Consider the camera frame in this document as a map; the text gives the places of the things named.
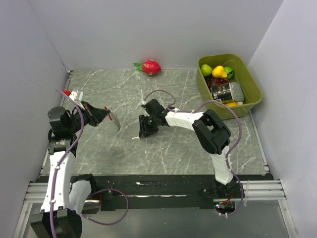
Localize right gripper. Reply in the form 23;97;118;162
139;114;159;137

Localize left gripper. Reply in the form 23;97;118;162
67;101;109;133

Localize red and silver key organizer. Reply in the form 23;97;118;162
105;107;121;131

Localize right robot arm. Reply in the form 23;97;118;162
139;99;236;198

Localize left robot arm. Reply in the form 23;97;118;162
30;101;111;238

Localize red dragon fruit toy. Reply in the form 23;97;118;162
133;59;161;76

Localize green lime toy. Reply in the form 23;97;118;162
200;64;213;77

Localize dark red grapes toy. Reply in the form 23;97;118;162
205;75;230;88

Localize yellow lemon toy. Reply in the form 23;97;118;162
225;102;238;107

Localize yellow pear toy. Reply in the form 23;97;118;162
212;65;227;78

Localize olive green plastic bin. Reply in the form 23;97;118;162
196;54;262;117

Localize black labelled cup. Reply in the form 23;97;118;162
211;82;245;104

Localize green watermelon toy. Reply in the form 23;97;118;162
224;66;234;79

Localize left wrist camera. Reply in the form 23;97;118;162
64;90;83;107

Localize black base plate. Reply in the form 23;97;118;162
66;175;273;212

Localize aluminium rail frame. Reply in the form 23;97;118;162
23;166;287;204

